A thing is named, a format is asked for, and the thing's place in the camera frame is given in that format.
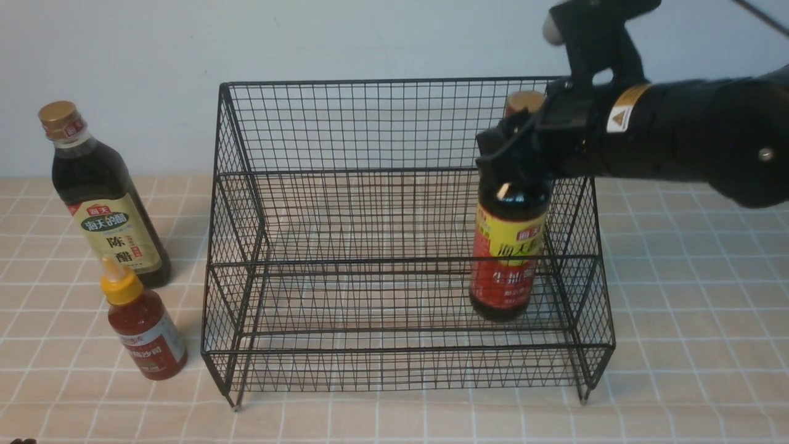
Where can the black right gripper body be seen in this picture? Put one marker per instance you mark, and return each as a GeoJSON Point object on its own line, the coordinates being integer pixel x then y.
{"type": "Point", "coordinates": [545, 136]}

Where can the soy sauce bottle red label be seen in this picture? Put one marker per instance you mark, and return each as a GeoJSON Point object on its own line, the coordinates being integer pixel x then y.
{"type": "Point", "coordinates": [508, 237]}

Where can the chili sauce bottle yellow cap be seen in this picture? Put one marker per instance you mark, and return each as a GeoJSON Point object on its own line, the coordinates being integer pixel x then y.
{"type": "Point", "coordinates": [142, 322]}

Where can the vinegar bottle gold cap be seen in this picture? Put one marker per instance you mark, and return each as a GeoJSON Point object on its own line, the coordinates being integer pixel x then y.
{"type": "Point", "coordinates": [93, 181]}

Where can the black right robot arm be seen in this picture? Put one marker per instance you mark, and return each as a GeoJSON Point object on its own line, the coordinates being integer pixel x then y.
{"type": "Point", "coordinates": [731, 134]}

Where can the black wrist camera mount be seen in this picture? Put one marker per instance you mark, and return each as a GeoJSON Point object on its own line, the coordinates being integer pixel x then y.
{"type": "Point", "coordinates": [595, 37]}

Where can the black wire mesh shelf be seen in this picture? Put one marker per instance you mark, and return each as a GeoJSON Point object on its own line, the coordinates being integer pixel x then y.
{"type": "Point", "coordinates": [340, 246]}

